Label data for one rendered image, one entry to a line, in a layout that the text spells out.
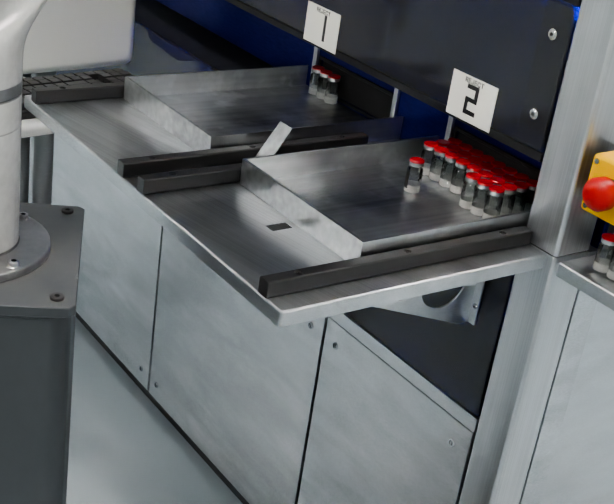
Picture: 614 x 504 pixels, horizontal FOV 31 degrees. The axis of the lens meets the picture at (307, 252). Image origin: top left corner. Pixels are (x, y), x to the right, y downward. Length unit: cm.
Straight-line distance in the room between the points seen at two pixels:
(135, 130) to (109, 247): 90
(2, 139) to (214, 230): 28
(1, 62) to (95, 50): 96
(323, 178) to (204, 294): 68
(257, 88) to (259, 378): 53
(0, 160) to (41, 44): 87
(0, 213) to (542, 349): 70
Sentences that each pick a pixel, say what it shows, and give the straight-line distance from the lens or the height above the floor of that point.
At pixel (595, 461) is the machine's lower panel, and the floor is 50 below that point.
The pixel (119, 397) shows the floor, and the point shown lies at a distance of 256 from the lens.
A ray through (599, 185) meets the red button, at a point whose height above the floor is 101.
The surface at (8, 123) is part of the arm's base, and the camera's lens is 118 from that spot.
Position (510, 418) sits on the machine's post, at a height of 64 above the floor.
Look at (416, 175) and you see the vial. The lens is 148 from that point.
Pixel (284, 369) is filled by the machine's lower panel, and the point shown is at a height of 42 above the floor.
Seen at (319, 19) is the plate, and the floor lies 103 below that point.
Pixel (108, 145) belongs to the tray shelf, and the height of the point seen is 88.
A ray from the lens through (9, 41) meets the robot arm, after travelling 115.
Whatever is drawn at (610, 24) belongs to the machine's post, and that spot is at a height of 117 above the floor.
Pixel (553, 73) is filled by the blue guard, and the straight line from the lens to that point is 137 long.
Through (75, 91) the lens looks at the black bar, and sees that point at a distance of 169.
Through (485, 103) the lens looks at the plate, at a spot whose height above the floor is 102.
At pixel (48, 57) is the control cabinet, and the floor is 83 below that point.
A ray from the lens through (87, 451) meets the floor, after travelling 240.
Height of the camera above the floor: 143
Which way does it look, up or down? 25 degrees down
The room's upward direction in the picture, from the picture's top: 9 degrees clockwise
